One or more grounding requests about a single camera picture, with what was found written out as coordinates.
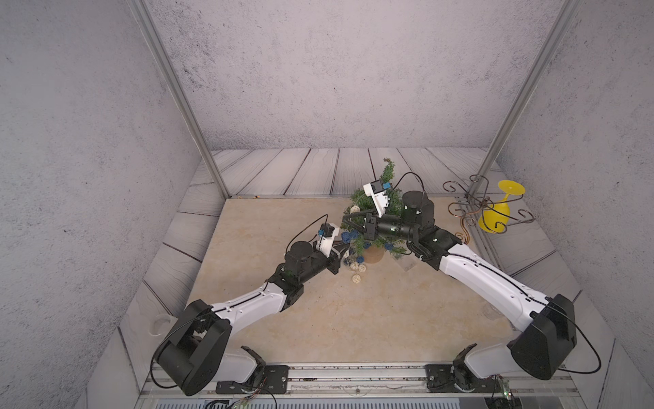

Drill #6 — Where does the black metal glass rack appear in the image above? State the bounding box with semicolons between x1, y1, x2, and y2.
443;174;536;244

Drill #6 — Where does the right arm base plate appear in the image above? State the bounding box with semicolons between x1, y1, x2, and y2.
424;364;500;394

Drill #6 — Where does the string light with rattan balls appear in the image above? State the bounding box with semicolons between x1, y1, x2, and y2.
341;204;411;284

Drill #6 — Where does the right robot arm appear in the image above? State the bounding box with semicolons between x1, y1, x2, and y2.
342;191;577;392

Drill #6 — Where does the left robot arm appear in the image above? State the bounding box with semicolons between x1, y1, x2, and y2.
153;240;350;396

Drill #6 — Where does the frame post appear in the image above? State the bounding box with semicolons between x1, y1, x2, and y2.
468;0;582;197
128;0;231;199

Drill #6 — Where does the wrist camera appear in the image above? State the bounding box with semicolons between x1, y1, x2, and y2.
317;223;340;257
363;180;392;217

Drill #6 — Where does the right frame post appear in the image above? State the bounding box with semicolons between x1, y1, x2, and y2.
468;0;582;197

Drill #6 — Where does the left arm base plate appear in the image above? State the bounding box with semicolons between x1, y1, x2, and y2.
216;365;290;395

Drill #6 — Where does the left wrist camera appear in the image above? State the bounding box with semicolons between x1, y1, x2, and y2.
317;223;340;257

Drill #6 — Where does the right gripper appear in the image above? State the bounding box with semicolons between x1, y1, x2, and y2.
343;209;421;245

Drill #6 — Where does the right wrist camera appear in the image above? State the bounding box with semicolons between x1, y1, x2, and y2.
363;180;392;217

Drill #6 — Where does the left frame post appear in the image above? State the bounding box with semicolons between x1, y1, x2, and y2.
128;0;231;199

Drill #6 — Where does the aluminium mounting rail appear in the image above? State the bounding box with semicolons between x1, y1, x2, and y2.
137;362;585;408

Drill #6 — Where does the clear wine glass left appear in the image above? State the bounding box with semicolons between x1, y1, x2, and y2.
147;314;177;338

